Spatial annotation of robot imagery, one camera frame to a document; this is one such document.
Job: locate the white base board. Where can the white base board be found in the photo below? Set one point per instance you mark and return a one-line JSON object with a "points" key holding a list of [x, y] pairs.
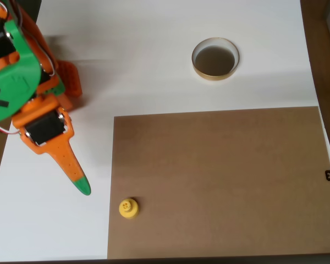
{"points": [[154, 82]]}

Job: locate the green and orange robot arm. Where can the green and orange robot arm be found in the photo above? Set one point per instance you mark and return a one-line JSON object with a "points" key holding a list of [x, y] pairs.
{"points": [[13, 85]]}

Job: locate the orange gripper with servo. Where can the orange gripper with servo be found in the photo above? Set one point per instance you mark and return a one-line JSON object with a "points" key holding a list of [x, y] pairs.
{"points": [[45, 127]]}

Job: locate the small yellow plastic piece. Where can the small yellow plastic piece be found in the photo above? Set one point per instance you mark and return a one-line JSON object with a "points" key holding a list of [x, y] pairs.
{"points": [[128, 211]]}

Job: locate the small black clip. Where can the small black clip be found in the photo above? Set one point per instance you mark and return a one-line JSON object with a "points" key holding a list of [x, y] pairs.
{"points": [[329, 175]]}

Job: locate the round gold-rimmed bowl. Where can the round gold-rimmed bowl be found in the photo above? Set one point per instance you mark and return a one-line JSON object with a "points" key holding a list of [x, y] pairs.
{"points": [[209, 77]]}

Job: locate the brown fibreboard panel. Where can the brown fibreboard panel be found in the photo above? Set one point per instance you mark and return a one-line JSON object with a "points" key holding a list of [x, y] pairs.
{"points": [[214, 181]]}

